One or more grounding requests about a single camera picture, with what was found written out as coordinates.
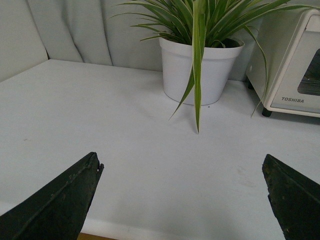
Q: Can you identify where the white fabric curtain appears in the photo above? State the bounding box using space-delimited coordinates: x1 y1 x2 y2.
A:
0 0 162 81

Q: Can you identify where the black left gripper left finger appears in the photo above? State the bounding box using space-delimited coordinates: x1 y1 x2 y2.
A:
0 152 104 240

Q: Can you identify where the white Toshiba toaster oven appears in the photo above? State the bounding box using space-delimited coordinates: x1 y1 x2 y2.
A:
245 8 320 117

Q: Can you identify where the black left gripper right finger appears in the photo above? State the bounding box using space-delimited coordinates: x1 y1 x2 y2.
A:
262 154 320 240

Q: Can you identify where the white plastic plant pot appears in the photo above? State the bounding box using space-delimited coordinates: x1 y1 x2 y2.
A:
159 38 245 106

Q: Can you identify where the green striped spider plant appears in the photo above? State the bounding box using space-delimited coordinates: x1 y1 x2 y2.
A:
124 0 319 125

